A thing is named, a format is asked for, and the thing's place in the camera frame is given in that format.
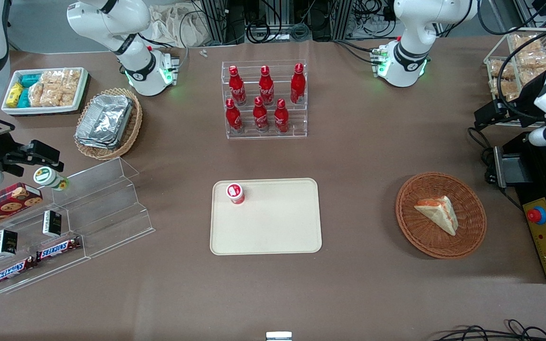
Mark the teal snack pack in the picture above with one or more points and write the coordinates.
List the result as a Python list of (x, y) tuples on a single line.
[(23, 98), (30, 80)]

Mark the green lidded cup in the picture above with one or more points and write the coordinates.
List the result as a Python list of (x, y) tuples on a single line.
[(48, 177)]

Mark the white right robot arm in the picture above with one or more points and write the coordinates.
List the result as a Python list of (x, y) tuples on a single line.
[(131, 52)]

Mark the aluminium frame post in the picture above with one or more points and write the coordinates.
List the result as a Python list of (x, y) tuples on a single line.
[(215, 21), (351, 19)]

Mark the round brown wicker basket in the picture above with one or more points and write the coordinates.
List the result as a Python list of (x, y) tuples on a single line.
[(424, 237)]

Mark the small white device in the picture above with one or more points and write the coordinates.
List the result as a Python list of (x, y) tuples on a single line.
[(278, 336)]

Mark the red cola bottle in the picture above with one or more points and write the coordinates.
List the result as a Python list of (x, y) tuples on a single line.
[(297, 84), (260, 116), (266, 86), (281, 117), (236, 86), (233, 116)]

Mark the white rectangular snack tray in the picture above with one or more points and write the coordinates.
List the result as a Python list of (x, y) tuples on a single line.
[(10, 110)]

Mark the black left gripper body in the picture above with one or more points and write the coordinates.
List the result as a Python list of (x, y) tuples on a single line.
[(514, 110)]

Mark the Snickers chocolate bar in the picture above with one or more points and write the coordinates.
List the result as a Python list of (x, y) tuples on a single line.
[(14, 271), (59, 249)]

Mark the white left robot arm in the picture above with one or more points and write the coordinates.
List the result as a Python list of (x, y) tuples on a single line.
[(410, 52)]

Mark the clear rice cracker pack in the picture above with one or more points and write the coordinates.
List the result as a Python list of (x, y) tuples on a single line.
[(70, 85), (51, 87), (37, 94)]

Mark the yellow snack pack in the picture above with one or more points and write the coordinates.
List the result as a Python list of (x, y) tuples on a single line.
[(14, 93)]

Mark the clear acrylic bottle rack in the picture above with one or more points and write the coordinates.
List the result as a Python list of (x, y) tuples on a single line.
[(296, 121)]

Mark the small black box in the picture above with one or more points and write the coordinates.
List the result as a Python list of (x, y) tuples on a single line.
[(51, 223), (5, 242)]

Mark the clear fried snack pack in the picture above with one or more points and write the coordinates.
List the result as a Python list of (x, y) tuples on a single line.
[(534, 60), (505, 89), (526, 42), (500, 68)]

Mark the clear acrylic snack box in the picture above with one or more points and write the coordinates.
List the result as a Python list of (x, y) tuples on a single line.
[(500, 102)]

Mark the stack of foil trays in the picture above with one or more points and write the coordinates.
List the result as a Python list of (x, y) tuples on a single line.
[(104, 121)]

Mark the grey metal bracket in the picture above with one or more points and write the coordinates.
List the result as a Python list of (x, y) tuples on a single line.
[(512, 168)]

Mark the red emergency stop button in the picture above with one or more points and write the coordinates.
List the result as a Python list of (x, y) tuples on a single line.
[(537, 215)]

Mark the red lidded cup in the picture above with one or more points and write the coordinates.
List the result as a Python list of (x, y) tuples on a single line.
[(235, 193)]

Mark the beige serving tray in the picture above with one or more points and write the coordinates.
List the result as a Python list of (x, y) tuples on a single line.
[(273, 222)]

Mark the red tartan cookie box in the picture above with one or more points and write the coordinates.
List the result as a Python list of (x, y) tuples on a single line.
[(3, 206)]

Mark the white cloth bag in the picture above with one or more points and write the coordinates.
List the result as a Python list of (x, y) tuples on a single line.
[(173, 23)]

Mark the clear acrylic stepped shelf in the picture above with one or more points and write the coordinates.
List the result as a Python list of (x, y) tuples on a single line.
[(112, 208)]

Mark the small oval wicker basket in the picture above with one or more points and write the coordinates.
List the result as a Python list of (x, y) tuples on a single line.
[(133, 123)]

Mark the triangular wrapped sandwich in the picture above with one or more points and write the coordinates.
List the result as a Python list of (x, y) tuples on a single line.
[(441, 214)]

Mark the black control box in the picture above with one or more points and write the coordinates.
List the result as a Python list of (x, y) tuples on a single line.
[(533, 189)]

